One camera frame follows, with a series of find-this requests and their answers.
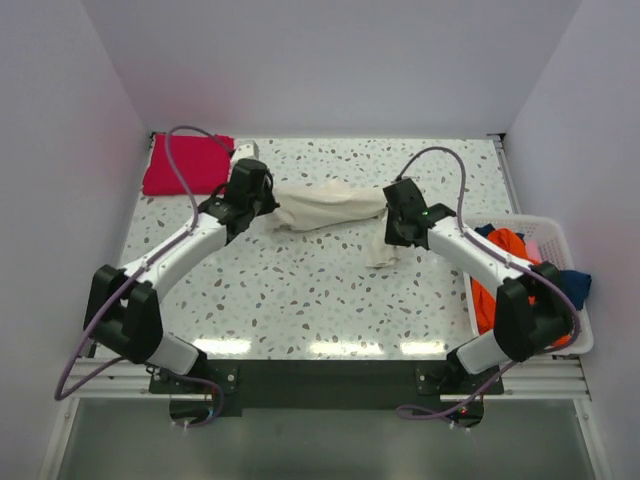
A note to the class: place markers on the aluminium table frame rail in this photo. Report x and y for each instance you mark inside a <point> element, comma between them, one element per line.
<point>285,295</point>

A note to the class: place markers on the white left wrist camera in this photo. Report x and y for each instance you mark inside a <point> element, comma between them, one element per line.
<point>245,150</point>

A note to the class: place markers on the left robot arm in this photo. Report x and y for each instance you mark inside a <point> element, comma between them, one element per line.
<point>123,310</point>

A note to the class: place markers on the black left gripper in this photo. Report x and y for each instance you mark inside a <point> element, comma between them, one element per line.
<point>270,204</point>

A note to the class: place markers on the pink garment in basket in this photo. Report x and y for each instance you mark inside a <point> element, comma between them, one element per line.
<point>533,251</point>

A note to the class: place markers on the orange t shirt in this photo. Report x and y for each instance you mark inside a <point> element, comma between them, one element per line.
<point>484,303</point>

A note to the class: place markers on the navy blue t shirt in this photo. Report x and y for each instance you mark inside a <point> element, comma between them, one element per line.
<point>577,286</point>

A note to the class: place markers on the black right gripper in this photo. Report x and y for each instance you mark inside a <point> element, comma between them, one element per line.
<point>390,236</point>

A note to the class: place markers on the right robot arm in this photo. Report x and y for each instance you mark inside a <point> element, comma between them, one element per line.
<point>532,310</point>

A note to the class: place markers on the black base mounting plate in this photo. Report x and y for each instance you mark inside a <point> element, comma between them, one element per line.
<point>336,384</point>

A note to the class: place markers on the white plastic laundry basket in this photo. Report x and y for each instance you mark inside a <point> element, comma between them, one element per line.
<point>553,248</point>

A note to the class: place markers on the folded red t shirt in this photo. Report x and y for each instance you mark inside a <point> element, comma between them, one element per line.
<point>203,163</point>

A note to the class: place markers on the cream white t shirt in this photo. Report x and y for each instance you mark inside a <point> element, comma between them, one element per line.
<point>307,208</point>

